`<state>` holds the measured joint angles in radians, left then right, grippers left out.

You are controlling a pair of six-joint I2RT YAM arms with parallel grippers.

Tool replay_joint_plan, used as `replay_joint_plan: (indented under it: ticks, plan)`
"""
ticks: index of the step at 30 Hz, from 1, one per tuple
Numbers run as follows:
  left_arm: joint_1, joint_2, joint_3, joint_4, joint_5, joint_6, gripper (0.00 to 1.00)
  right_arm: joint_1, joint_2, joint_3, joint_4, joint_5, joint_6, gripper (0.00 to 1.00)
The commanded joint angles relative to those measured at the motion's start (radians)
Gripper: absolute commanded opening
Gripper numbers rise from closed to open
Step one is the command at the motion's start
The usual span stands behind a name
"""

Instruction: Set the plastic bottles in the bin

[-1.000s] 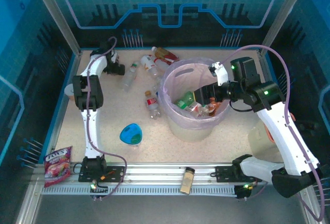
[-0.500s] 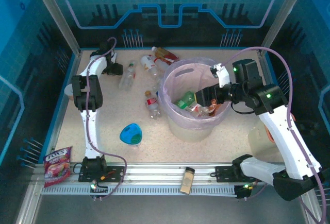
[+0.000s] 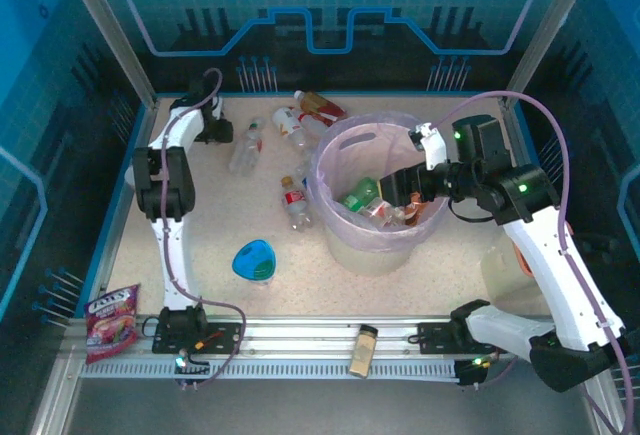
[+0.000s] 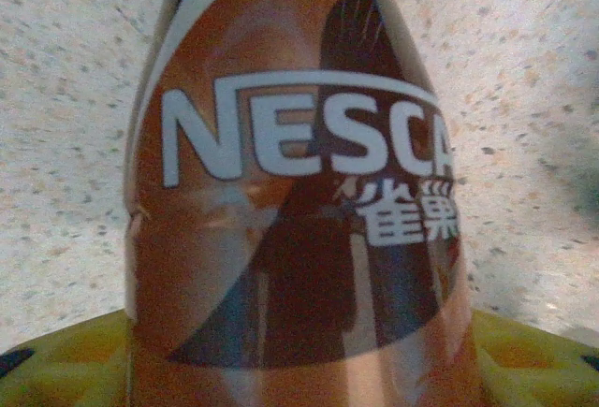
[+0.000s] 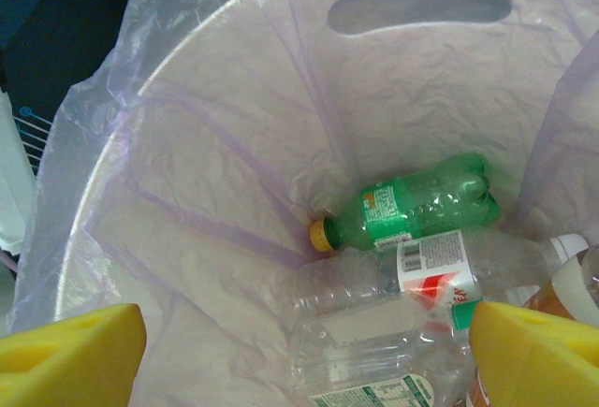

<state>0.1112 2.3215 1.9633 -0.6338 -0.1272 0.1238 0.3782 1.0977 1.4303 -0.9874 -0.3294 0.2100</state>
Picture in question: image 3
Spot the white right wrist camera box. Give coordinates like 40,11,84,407
407,122,450,172

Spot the black right controller board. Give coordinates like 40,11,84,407
454,354,501,389

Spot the black left controller board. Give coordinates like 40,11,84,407
173,349,211,391

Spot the clear bottle red cap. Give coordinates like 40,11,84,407
298,110,335,142

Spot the amber bottle red yellow label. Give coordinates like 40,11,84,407
294,90,347,124

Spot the white slotted cable duct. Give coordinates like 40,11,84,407
79,357,464,382

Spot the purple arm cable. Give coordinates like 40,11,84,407
159,67,249,391
432,90,632,435

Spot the white round plastic bin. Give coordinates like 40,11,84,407
307,110,449,276

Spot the blue plastic lid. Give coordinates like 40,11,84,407
231,238,277,286

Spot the orange black handheld tool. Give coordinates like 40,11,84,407
513,222,624,276

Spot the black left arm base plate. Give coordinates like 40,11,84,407
151,322,245,356

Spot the brown label plastic bottle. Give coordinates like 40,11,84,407
402,193,426,226

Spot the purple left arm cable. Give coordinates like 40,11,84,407
159,67,249,391

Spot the aluminium frame post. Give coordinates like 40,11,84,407
503,0,604,109
54,0,160,109

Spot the tan spice jar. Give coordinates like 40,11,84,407
348,323,380,380

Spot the aluminium front rail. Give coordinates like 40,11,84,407
62,314,601,362

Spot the bottle yellow white label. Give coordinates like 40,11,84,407
272,106,315,149

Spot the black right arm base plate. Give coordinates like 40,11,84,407
417,321,510,355

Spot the green plastic bottle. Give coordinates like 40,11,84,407
341,177,381,211

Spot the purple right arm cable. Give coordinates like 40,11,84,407
432,90,632,435

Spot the black controller board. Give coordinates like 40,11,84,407
454,354,501,389
173,349,211,391

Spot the red juice pouch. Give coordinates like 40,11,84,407
84,282,142,365

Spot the clear bottle red label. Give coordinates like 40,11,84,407
279,174,315,232

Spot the clear crushed plastic bottle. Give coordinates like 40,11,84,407
294,147,321,196

